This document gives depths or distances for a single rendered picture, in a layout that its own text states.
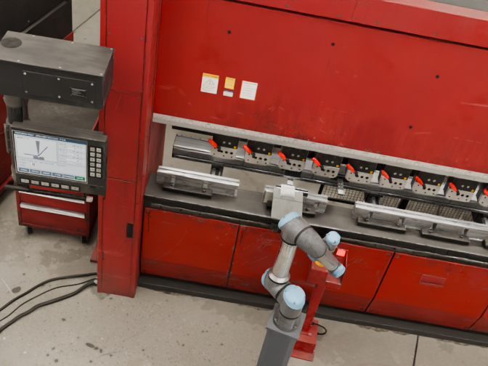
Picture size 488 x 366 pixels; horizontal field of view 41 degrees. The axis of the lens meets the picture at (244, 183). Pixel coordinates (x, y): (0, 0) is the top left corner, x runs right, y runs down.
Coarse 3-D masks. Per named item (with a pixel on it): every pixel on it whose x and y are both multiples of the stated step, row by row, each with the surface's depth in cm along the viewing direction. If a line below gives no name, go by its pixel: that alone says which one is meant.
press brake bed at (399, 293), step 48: (144, 240) 415; (192, 240) 410; (240, 240) 406; (192, 288) 446; (240, 288) 443; (336, 288) 427; (384, 288) 423; (432, 288) 418; (480, 288) 414; (432, 336) 452; (480, 336) 454
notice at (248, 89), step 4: (244, 84) 344; (248, 84) 344; (252, 84) 344; (256, 84) 343; (244, 88) 346; (248, 88) 345; (252, 88) 345; (256, 88) 345; (240, 92) 348; (244, 92) 347; (248, 92) 347; (252, 92) 347; (240, 96) 349; (244, 96) 349; (248, 96) 349; (252, 96) 348
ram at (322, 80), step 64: (192, 0) 316; (192, 64) 339; (256, 64) 336; (320, 64) 332; (384, 64) 329; (448, 64) 325; (192, 128) 366; (256, 128) 362; (320, 128) 358; (384, 128) 354; (448, 128) 350
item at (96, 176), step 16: (16, 128) 304; (32, 128) 305; (48, 128) 307; (64, 128) 313; (96, 144) 308; (16, 160) 317; (96, 160) 314; (16, 176) 324; (32, 176) 323; (48, 176) 323; (96, 176) 321; (96, 192) 328
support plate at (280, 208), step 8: (296, 192) 392; (272, 200) 383; (280, 200) 384; (288, 200) 385; (296, 200) 386; (272, 208) 378; (280, 208) 379; (288, 208) 380; (296, 208) 381; (272, 216) 373; (280, 216) 374
